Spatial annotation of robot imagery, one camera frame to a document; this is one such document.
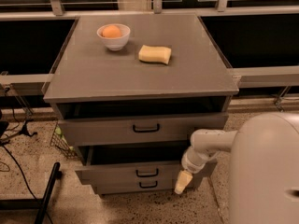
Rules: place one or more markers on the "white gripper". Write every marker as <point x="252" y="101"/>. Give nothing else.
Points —
<point x="190" y="163"/>

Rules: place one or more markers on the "grey drawer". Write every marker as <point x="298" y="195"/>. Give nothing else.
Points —
<point x="136" y="186"/>
<point x="108" y="165"/>
<point x="145" y="129"/>

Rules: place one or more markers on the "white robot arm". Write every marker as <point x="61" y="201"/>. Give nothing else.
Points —
<point x="263" y="171"/>

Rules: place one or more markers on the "grey bottom drawer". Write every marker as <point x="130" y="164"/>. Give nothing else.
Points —
<point x="136" y="186"/>

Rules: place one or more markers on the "grey top drawer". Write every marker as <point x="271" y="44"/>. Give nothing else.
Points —
<point x="145" y="129"/>

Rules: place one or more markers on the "grey drawer cabinet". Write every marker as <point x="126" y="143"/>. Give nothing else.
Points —
<point x="93" y="82"/>

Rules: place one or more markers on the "yellow sponge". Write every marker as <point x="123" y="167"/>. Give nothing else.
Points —
<point x="150" y="54"/>

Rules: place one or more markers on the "white ceramic bowl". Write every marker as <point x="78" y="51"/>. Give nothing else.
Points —
<point x="115" y="43"/>

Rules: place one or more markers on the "orange fruit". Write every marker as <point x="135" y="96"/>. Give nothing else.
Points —
<point x="111" y="31"/>

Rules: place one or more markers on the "black metal stand leg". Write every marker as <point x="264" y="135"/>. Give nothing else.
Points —
<point x="39" y="204"/>

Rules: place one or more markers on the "wire mesh basket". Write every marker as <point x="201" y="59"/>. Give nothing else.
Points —
<point x="59" y="142"/>

